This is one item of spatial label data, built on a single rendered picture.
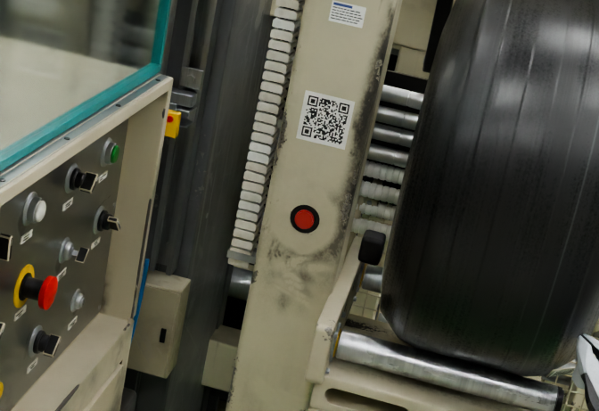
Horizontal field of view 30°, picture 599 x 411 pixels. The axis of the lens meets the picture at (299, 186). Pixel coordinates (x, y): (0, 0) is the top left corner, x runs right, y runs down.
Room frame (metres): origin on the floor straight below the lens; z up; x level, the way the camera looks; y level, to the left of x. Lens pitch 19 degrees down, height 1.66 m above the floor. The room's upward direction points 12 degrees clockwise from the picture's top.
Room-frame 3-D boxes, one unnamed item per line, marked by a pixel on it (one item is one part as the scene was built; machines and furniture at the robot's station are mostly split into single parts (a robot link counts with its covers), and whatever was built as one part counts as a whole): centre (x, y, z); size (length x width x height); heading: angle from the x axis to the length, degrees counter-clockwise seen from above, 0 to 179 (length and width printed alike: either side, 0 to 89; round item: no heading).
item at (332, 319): (1.67, -0.11, 0.90); 0.40 x 0.03 x 0.10; 173
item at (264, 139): (1.64, 0.06, 1.19); 0.05 x 0.04 x 0.48; 173
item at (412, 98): (2.05, -0.11, 1.05); 0.20 x 0.15 x 0.30; 83
